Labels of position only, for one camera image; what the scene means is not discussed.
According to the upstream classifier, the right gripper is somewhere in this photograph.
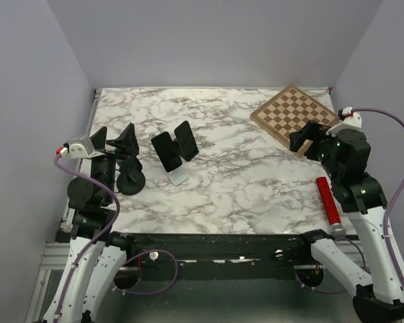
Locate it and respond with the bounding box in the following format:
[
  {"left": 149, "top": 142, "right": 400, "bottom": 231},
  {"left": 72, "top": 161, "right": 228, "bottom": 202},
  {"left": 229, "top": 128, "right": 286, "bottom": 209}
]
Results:
[{"left": 289, "top": 118, "right": 342, "bottom": 180}]

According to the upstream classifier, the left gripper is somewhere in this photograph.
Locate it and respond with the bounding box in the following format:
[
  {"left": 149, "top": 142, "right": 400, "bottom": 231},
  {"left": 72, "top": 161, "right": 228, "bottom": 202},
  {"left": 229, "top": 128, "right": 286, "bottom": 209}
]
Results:
[{"left": 90, "top": 122, "right": 139, "bottom": 203}]

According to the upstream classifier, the black round-base phone stand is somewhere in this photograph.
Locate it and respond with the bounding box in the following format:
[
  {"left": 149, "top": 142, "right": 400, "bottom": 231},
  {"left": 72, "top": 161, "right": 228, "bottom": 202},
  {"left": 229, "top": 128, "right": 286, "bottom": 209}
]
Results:
[{"left": 116, "top": 155, "right": 145, "bottom": 196}]

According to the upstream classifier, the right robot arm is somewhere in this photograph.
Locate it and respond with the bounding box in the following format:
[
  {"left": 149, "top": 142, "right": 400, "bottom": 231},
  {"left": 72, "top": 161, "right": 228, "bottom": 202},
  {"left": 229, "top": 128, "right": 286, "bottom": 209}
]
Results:
[{"left": 289, "top": 120, "right": 404, "bottom": 322}]

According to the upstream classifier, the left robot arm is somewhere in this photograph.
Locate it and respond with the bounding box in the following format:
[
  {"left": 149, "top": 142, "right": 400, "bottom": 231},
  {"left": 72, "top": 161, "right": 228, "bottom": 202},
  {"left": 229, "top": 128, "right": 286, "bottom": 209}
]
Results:
[{"left": 42, "top": 123, "right": 145, "bottom": 322}]

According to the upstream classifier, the silver metal phone stand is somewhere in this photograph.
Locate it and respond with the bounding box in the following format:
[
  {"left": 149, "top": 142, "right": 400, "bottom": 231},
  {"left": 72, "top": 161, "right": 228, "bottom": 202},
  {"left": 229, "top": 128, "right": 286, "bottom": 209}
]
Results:
[{"left": 166, "top": 165, "right": 189, "bottom": 186}]

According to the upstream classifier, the black folding phone stand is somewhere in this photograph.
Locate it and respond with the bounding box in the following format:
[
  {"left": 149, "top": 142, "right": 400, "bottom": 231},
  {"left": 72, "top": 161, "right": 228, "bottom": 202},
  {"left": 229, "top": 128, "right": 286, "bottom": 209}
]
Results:
[{"left": 178, "top": 148, "right": 199, "bottom": 162}]

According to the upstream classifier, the wooden chessboard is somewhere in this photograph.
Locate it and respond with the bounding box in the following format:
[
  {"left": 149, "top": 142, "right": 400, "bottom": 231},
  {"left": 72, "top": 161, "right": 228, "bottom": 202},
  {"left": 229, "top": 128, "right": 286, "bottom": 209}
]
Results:
[{"left": 250, "top": 85, "right": 338, "bottom": 148}]

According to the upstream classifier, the red cylindrical tool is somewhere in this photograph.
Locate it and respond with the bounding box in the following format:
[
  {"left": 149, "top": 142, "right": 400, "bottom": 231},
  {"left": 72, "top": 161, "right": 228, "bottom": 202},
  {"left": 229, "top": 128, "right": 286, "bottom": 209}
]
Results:
[{"left": 316, "top": 177, "right": 346, "bottom": 238}]

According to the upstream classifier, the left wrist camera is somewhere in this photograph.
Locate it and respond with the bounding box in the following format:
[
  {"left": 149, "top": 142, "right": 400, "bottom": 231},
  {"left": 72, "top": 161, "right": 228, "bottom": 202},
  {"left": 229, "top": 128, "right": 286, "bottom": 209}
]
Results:
[{"left": 56, "top": 135, "right": 104, "bottom": 159}]

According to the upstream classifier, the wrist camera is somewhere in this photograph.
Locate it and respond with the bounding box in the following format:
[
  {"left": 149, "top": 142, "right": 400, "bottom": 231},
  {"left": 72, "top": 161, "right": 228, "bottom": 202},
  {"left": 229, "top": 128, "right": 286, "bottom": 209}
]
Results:
[
  {"left": 327, "top": 107, "right": 362, "bottom": 137},
  {"left": 56, "top": 135, "right": 104, "bottom": 159}
]

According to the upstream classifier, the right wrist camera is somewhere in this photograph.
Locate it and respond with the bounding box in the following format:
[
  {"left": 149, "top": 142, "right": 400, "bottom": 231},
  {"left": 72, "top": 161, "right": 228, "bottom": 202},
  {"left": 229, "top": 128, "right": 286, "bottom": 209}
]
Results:
[{"left": 327, "top": 107, "right": 362, "bottom": 137}]

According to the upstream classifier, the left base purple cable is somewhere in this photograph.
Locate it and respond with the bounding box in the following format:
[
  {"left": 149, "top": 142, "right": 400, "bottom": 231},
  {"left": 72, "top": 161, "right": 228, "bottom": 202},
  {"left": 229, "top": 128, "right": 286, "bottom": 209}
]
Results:
[{"left": 111, "top": 249, "right": 180, "bottom": 297}]

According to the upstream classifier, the aluminium frame rail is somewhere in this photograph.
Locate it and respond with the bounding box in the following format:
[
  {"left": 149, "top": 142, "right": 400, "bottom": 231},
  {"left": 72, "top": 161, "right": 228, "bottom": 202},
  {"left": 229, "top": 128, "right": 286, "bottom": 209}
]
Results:
[{"left": 40, "top": 242, "right": 70, "bottom": 271}]

